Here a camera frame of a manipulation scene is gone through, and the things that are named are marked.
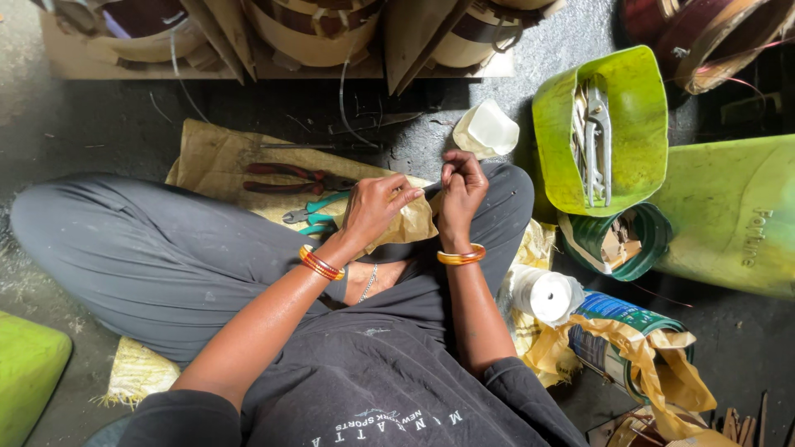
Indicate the thin pale paper strip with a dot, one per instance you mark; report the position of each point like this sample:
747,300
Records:
433,185

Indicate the translucent plastic strip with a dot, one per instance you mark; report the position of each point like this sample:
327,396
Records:
180,74
345,105

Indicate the person's grey trousers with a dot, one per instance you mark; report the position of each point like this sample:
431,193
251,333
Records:
155,261

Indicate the cut green plastic tool holder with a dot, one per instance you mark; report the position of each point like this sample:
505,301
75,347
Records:
633,130

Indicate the person's black printed shirt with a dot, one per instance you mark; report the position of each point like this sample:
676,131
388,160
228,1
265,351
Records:
385,385

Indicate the orange red bangles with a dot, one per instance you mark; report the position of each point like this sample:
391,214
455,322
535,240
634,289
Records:
321,263

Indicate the thin metal rod tool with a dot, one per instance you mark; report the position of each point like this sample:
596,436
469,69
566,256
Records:
298,146

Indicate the red brown winding coil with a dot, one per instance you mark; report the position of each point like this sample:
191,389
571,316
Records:
702,34

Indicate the white tape roll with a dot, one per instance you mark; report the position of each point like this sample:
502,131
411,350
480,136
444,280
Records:
546,295

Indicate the person's right hand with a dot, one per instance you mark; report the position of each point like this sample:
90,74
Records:
463,205

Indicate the white plastic container piece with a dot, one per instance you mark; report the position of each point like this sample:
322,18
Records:
487,129

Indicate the person's foot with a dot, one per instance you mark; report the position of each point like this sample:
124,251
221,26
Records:
379,279

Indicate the orange gold bangle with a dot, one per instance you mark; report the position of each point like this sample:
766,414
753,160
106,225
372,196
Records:
461,255

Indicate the brown paper piece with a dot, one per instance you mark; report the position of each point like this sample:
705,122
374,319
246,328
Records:
410,226

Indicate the large green plastic canister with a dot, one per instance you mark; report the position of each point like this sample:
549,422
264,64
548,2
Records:
726,217

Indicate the dark green round tin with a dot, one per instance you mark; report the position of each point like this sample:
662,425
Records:
652,239

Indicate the large brown paper sheet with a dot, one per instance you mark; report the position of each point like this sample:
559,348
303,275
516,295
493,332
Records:
217,161

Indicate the bundle of metal tools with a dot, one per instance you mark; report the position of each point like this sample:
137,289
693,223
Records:
597,140

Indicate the open tin with scraps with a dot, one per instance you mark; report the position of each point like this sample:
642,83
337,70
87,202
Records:
640,431

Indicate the person's left hand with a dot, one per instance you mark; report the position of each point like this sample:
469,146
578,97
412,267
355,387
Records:
369,211

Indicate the bunch of wooden sticks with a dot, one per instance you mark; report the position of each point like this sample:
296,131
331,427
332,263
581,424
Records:
742,428

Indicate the crumpled brown paper strips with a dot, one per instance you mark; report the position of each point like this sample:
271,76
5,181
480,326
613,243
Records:
646,363

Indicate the cardboard tray with winding coils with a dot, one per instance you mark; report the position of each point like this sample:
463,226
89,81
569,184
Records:
310,37

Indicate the green plastic container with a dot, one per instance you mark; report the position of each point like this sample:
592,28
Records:
28,372

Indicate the blue green tin can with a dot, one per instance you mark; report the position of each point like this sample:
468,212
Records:
599,347

